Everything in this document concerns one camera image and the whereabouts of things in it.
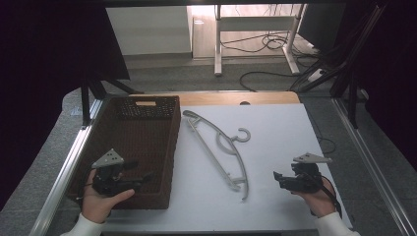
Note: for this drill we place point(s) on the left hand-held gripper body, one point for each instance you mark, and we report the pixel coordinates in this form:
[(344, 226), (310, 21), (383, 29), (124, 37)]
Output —
[(108, 178)]

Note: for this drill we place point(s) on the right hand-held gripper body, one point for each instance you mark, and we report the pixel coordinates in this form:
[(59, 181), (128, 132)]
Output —
[(305, 177)]

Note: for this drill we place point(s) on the brown woven basket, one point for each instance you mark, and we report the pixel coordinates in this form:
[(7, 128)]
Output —
[(137, 131)]

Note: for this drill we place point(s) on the grey plastic clothes hanger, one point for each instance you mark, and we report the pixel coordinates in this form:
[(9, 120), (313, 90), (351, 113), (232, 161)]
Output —
[(209, 154)]

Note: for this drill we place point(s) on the person's left hand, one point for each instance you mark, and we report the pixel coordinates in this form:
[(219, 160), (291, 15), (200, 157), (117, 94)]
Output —
[(98, 203)]

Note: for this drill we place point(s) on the person's right hand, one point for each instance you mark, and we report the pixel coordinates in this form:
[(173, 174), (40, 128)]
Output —
[(316, 201)]

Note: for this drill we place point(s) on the white table mat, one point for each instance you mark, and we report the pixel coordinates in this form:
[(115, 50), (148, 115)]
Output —
[(278, 137)]

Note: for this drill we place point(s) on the black metal stand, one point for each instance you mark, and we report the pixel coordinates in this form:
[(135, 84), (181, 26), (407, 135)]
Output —
[(86, 105), (352, 55)]

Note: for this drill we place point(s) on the white power strip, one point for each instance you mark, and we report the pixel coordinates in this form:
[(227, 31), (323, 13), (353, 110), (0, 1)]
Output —
[(316, 75)]

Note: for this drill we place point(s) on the dark curtain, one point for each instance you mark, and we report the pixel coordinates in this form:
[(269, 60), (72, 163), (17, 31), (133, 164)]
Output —
[(42, 82), (393, 82)]

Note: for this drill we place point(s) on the white cabinet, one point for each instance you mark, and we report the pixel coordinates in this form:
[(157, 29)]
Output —
[(150, 29)]

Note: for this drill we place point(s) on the dark panel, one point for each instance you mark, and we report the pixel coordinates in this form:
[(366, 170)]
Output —
[(323, 26)]

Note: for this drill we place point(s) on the aluminium rail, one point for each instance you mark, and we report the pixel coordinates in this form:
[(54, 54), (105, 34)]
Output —
[(62, 177), (377, 170)]

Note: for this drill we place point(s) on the white metal desk frame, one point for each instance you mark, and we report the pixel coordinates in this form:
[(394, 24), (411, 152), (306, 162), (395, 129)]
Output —
[(259, 23)]

